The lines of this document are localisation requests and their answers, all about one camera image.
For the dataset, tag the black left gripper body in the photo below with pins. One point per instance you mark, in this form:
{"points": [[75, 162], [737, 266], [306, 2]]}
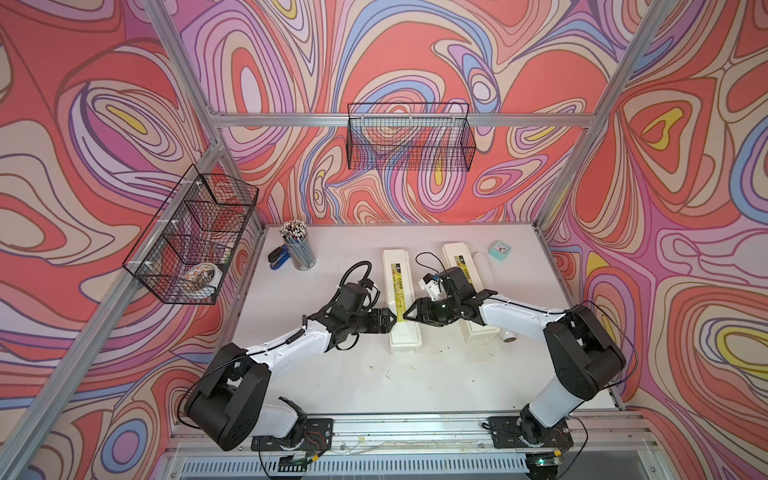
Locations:
{"points": [[368, 323]]}

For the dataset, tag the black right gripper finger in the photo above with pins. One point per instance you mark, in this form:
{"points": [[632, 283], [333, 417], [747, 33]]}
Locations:
{"points": [[419, 316], [420, 307]]}

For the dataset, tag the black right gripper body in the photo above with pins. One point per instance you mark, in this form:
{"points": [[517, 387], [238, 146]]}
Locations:
{"points": [[445, 309]]}

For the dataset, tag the cream plastic wrap dispenser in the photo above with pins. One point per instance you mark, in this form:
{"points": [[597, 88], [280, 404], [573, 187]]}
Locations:
{"points": [[405, 336]]}

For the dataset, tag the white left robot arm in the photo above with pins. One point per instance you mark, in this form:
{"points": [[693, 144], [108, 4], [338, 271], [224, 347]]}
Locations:
{"points": [[228, 403]]}

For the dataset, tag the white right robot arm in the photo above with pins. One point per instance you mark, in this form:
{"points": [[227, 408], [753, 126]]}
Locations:
{"points": [[584, 356]]}

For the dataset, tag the cup of pencils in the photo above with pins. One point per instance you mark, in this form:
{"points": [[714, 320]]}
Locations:
{"points": [[296, 240]]}

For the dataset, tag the tape roll in basket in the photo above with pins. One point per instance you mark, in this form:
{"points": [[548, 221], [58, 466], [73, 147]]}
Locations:
{"points": [[201, 280]]}

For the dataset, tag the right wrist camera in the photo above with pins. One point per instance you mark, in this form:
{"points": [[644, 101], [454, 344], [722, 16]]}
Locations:
{"points": [[434, 287]]}

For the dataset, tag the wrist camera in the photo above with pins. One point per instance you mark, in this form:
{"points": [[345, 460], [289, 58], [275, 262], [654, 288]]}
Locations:
{"points": [[354, 297], [434, 287]]}

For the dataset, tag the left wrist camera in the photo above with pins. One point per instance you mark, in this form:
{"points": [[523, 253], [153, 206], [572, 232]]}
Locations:
{"points": [[354, 297]]}

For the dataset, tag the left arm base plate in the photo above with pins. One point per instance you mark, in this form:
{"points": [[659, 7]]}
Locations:
{"points": [[313, 435]]}

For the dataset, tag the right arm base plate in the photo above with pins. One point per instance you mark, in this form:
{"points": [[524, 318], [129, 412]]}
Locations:
{"points": [[516, 432]]}

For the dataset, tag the black wire basket back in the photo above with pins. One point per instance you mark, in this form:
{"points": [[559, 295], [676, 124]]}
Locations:
{"points": [[410, 136]]}

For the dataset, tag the black wire basket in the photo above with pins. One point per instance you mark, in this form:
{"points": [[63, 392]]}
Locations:
{"points": [[203, 219], [410, 136]]}

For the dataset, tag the aluminium front rail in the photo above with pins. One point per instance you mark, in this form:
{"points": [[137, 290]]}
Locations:
{"points": [[594, 445]]}

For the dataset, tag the black wire basket left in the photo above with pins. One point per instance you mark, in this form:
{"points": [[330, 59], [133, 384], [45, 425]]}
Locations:
{"points": [[203, 219]]}

